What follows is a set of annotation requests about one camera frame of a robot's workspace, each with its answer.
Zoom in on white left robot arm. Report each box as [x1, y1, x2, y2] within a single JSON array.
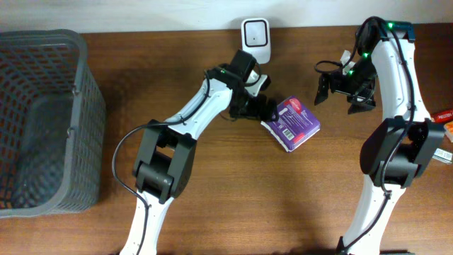
[[120, 50, 277, 254]]

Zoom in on green gum pack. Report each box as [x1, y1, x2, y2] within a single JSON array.
[[432, 148, 452, 164]]

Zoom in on white barcode scanner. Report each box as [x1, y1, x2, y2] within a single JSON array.
[[241, 18, 271, 64]]

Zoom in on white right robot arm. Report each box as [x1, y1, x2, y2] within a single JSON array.
[[314, 16, 445, 254]]

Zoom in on purple red Carefree pack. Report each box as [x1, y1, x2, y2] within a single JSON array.
[[260, 96, 321, 152]]

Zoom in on orange tissue pack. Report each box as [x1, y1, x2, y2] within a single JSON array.
[[444, 121, 453, 142]]

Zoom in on red Nescafe sachet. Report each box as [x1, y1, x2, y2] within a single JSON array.
[[431, 109, 453, 123]]

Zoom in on grey plastic basket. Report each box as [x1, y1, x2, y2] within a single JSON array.
[[1, 29, 106, 218]]

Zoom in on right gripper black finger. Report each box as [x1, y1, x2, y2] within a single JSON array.
[[314, 74, 329, 106], [347, 96, 376, 115]]

